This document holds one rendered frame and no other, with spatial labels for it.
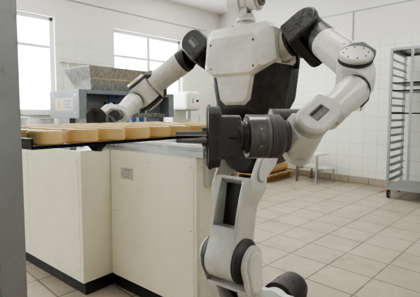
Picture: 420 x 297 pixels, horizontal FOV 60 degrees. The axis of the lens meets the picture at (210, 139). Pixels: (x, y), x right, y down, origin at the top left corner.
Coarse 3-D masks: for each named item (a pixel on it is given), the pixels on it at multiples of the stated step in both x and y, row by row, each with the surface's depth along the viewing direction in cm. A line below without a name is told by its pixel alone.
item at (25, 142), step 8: (176, 136) 69; (184, 136) 71; (192, 136) 73; (200, 136) 75; (24, 144) 49; (32, 144) 48; (56, 144) 50; (64, 144) 51; (72, 144) 52; (80, 144) 53; (88, 144) 54; (96, 144) 55
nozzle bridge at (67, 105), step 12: (60, 96) 211; (72, 96) 202; (84, 96) 200; (96, 96) 216; (120, 96) 229; (168, 96) 249; (60, 108) 211; (72, 108) 202; (84, 108) 201; (156, 108) 252; (168, 108) 250; (60, 120) 212; (72, 120) 207; (156, 120) 260
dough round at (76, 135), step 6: (66, 132) 56; (72, 132) 56; (78, 132) 56; (84, 132) 56; (90, 132) 57; (96, 132) 58; (66, 138) 56; (72, 138) 56; (78, 138) 56; (84, 138) 56; (90, 138) 57; (96, 138) 58
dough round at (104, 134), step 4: (100, 128) 61; (104, 128) 61; (108, 128) 61; (112, 128) 61; (116, 128) 61; (120, 128) 62; (100, 132) 60; (104, 132) 60; (108, 132) 60; (112, 132) 60; (116, 132) 61; (120, 132) 61; (124, 132) 63; (100, 136) 61; (104, 136) 60; (108, 136) 60; (112, 136) 61; (116, 136) 61; (120, 136) 61; (124, 136) 63; (100, 140) 61; (104, 140) 61; (108, 140) 61; (112, 140) 61; (116, 140) 61
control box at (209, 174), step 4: (204, 160) 174; (204, 164) 174; (204, 168) 174; (212, 168) 175; (204, 172) 174; (208, 172) 173; (212, 172) 175; (232, 172) 188; (236, 172) 190; (204, 176) 174; (208, 176) 173; (212, 176) 175; (236, 176) 190; (204, 180) 174; (208, 180) 173; (212, 180) 175; (204, 184) 175; (208, 184) 173
